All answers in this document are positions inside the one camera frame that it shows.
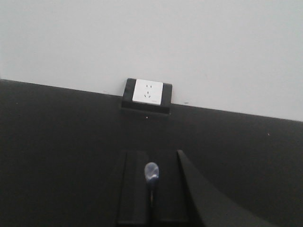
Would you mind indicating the black socket housing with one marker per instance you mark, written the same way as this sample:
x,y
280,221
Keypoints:
x,y
164,108

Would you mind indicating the white wall power socket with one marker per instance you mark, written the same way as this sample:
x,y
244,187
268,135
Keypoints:
x,y
148,92

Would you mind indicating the clear glass test tube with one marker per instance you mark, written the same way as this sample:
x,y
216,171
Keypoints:
x,y
152,175

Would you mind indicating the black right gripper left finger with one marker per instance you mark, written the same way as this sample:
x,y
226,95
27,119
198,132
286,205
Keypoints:
x,y
133,207

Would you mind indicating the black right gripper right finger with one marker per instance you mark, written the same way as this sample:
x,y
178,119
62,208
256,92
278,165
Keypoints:
x,y
170,205

